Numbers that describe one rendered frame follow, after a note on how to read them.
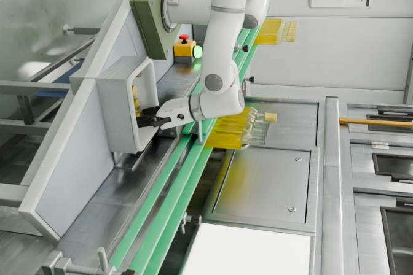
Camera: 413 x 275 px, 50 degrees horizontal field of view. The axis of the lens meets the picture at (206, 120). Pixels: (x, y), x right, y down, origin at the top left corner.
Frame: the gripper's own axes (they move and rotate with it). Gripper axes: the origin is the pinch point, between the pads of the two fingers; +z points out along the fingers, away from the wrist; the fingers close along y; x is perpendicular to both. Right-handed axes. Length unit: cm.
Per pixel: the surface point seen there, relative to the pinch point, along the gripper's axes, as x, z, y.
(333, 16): -129, -32, 612
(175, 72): -0.2, 4.1, 39.7
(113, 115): 6.2, 3.3, -9.9
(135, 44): 17.7, 3.4, 16.4
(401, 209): -52, -63, 15
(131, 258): -16.9, -5.7, -38.9
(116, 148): -3.6, 6.7, -9.7
